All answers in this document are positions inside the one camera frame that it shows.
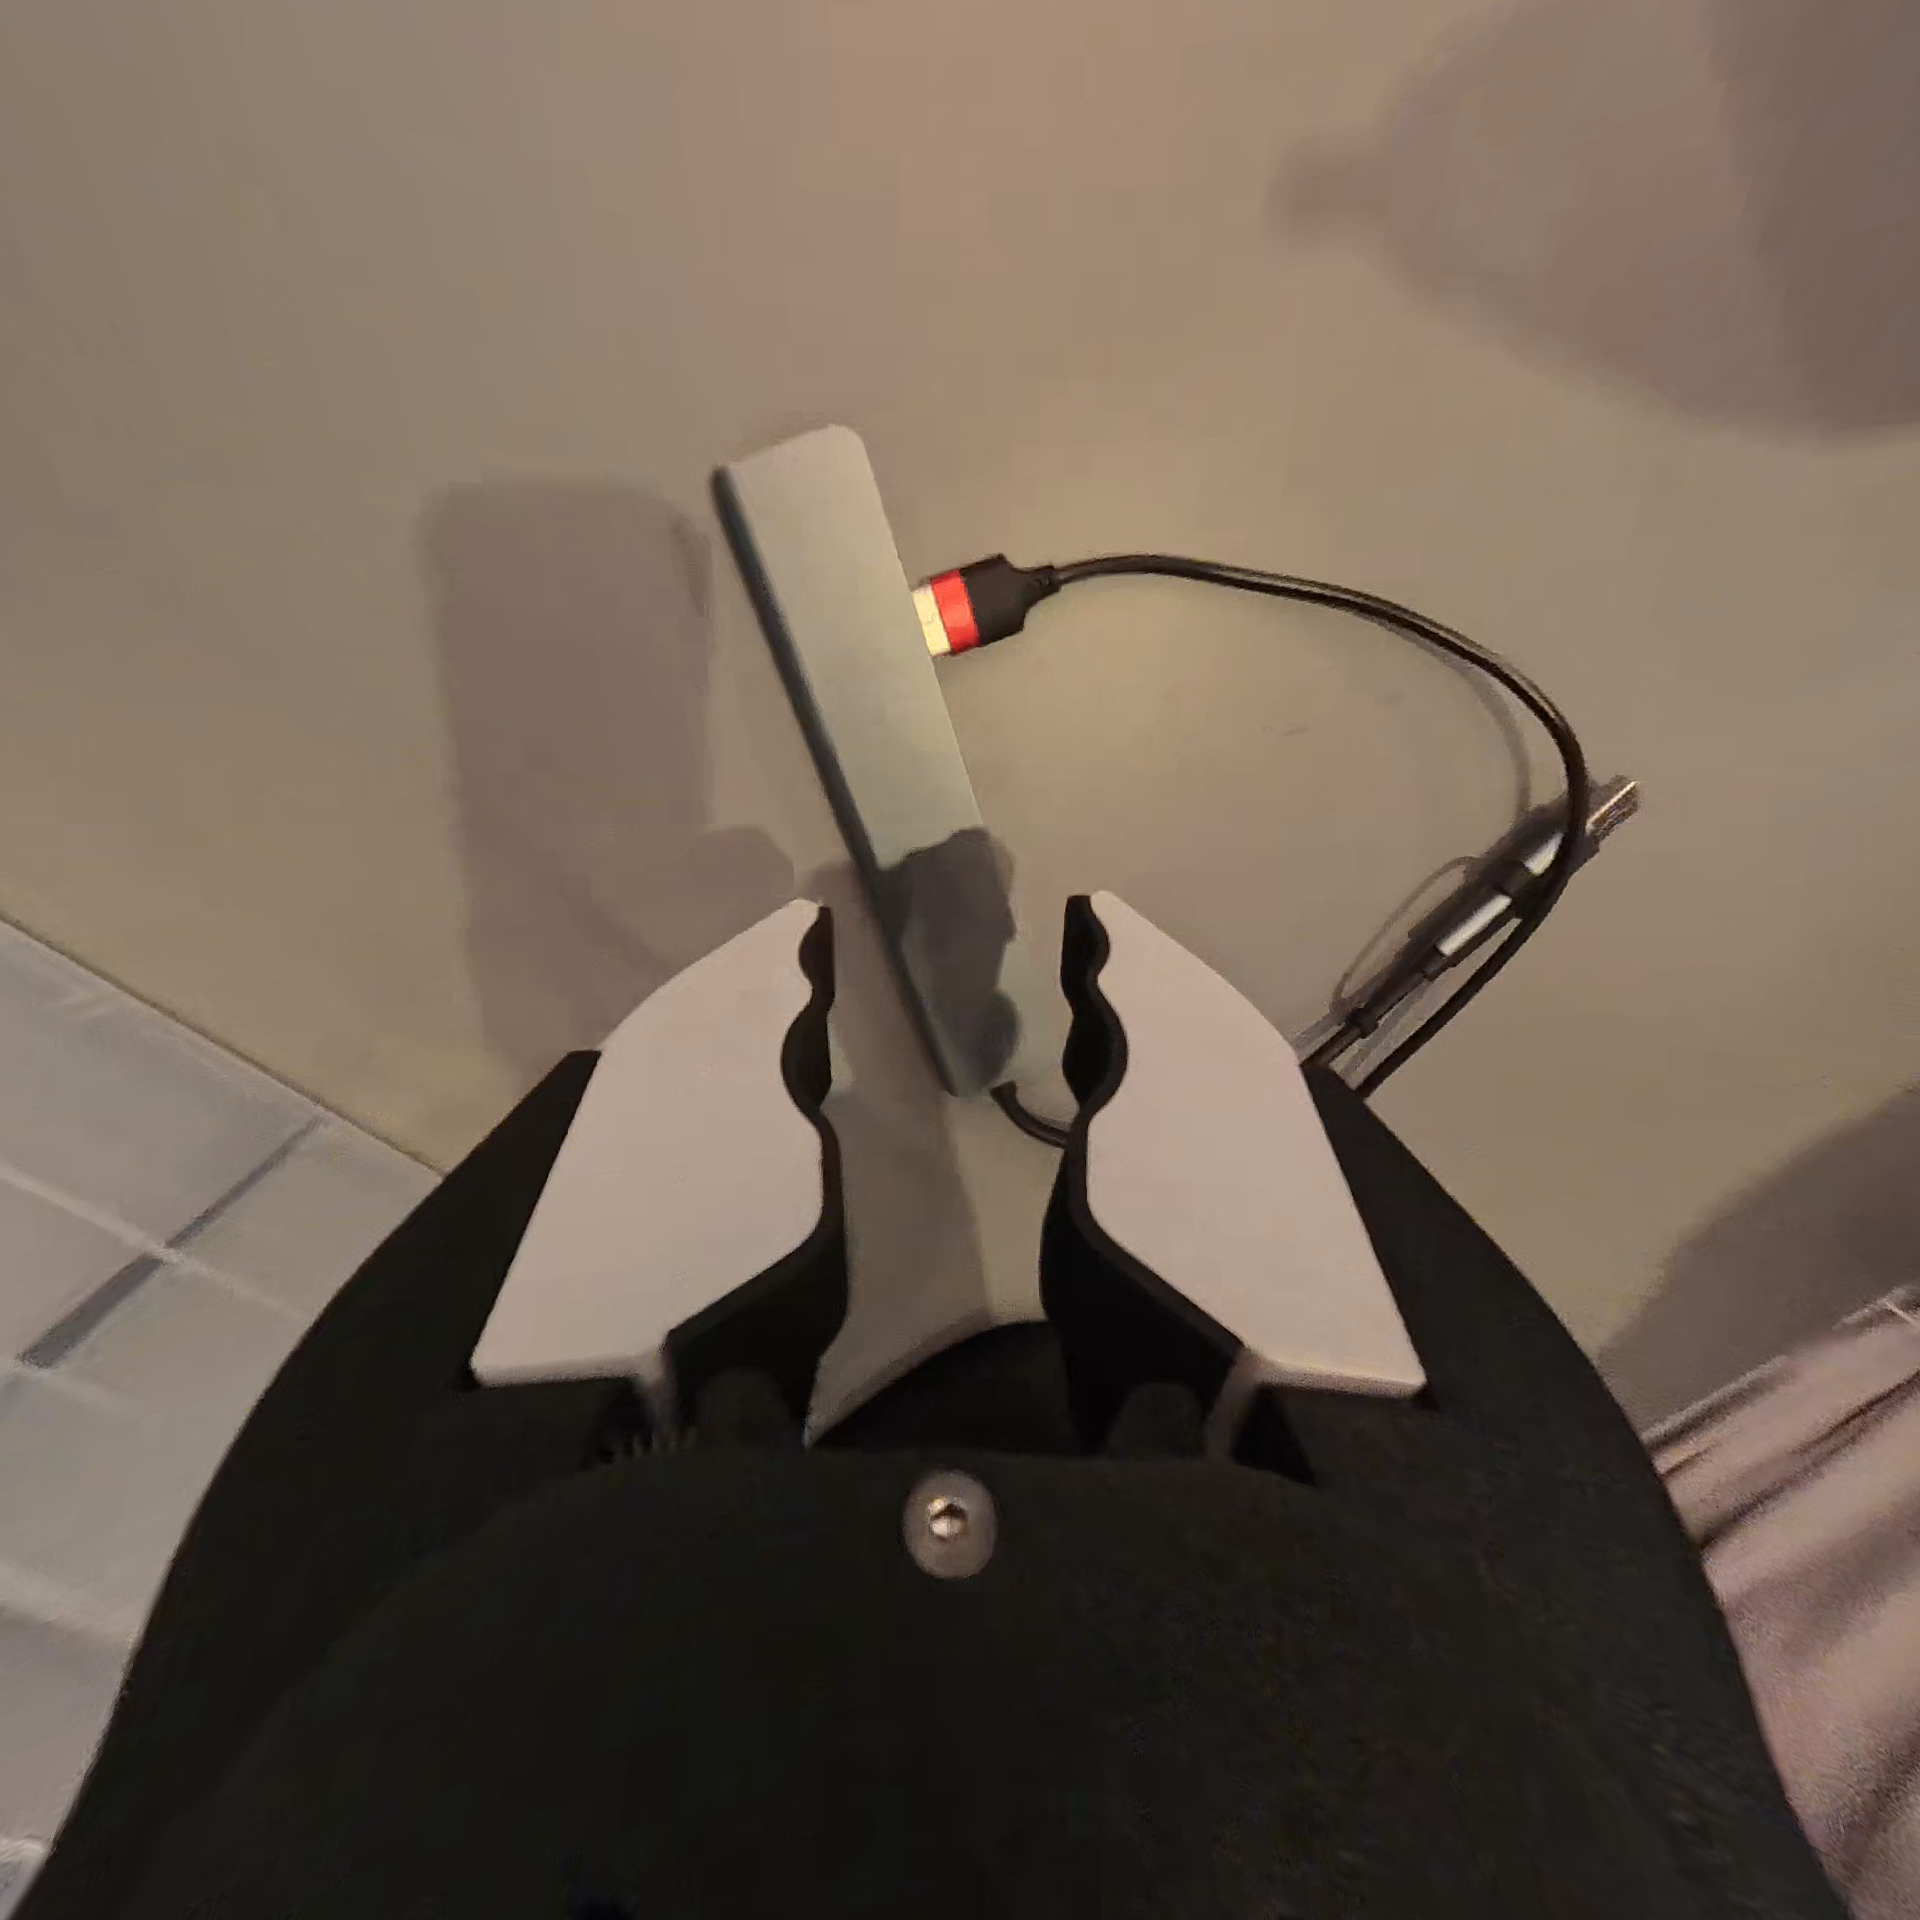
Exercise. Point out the grey cloth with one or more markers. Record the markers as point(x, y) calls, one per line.
point(1798, 1501)

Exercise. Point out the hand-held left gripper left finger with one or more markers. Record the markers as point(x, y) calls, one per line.
point(659, 1170)

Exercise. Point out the grey usb hub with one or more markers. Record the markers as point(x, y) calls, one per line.
point(851, 630)

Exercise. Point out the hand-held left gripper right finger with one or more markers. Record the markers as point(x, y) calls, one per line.
point(1229, 1203)

